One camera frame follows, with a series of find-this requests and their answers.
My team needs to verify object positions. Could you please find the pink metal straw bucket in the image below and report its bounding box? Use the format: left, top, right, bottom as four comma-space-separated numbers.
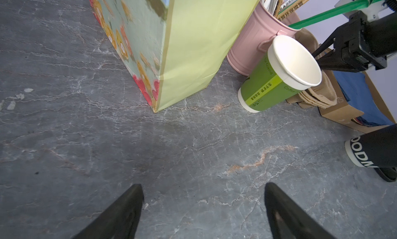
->
226, 3, 298, 76

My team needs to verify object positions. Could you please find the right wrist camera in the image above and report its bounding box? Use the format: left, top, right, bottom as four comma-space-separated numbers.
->
335, 0, 397, 23

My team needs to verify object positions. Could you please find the black cup lid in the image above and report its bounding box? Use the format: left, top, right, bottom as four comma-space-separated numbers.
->
375, 167, 397, 182

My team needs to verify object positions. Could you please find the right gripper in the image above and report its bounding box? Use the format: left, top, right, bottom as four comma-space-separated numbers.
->
312, 11, 397, 73

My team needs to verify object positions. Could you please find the brown pulp cup carrier stack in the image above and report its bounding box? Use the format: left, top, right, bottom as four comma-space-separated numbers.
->
286, 29, 337, 109

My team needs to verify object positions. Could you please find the green paper cup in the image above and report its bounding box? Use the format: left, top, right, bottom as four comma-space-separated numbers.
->
237, 35, 322, 113

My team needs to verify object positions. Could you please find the cardboard tray with napkins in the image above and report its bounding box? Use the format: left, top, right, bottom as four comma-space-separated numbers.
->
319, 71, 396, 133

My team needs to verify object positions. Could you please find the green paper gift bag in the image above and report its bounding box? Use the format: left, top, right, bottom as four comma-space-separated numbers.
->
89, 0, 259, 112

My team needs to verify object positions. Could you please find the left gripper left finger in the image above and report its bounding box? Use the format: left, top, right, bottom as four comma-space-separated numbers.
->
74, 184, 144, 239

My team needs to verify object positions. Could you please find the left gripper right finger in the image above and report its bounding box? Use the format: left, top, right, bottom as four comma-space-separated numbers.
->
264, 182, 334, 239

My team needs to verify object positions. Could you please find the green wrapped straw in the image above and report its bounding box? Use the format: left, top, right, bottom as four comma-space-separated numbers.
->
289, 0, 384, 30

